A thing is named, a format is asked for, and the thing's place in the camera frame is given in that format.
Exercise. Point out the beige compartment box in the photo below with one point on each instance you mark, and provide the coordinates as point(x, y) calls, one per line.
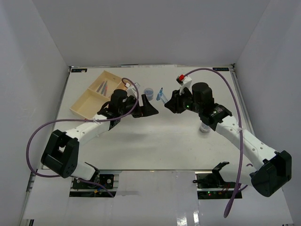
point(90, 102)

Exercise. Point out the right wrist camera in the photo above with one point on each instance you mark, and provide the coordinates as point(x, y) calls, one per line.
point(184, 82)

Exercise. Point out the right black corner label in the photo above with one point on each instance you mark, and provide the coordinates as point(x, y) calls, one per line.
point(224, 69)

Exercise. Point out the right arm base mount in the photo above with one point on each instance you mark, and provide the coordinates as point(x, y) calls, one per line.
point(211, 186)

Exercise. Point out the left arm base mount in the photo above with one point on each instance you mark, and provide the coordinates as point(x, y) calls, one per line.
point(100, 186)

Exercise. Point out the paperclip jar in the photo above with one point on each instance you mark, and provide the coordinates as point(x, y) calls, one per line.
point(204, 128)
point(148, 92)

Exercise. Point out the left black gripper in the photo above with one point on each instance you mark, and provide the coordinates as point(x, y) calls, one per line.
point(147, 109)

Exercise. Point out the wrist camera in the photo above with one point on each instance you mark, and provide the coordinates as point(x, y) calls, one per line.
point(184, 82)
point(131, 90)

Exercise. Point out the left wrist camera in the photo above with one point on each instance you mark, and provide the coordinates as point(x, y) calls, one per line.
point(131, 90)

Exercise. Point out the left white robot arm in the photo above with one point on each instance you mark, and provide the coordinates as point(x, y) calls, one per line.
point(61, 154)

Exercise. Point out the left black corner label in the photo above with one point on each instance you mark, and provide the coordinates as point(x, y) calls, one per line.
point(78, 70)

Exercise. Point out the black corner label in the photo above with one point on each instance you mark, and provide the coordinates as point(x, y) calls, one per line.
point(224, 69)
point(78, 70)

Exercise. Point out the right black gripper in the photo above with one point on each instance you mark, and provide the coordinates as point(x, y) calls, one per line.
point(174, 104)

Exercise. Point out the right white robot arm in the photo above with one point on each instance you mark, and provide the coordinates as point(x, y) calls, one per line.
point(273, 169)

